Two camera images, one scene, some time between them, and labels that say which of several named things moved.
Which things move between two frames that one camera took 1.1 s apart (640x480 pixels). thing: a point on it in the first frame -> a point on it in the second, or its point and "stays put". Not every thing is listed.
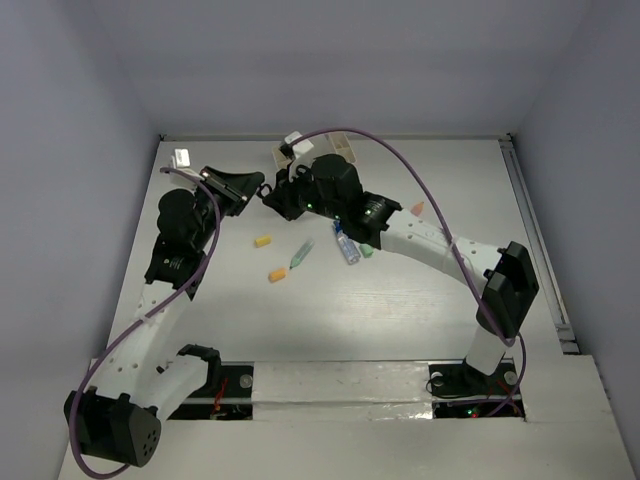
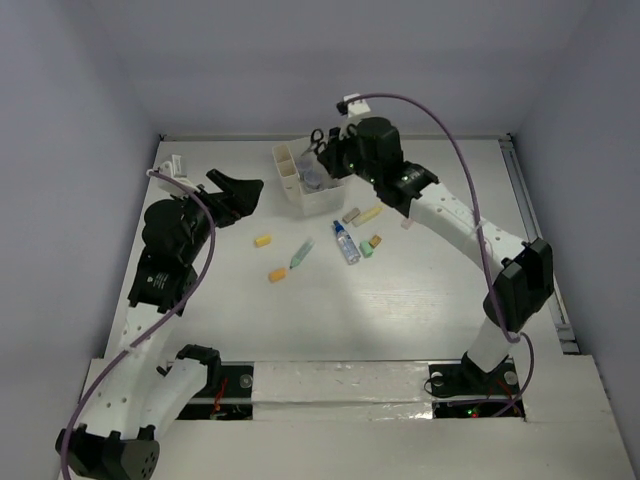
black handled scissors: (259, 191) -> (316, 144)
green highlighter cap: (366, 250) stays put
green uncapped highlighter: (302, 252) stays put
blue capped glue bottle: (347, 245) stays put
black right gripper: (283, 194) -> (332, 154)
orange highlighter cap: (276, 275) stays put
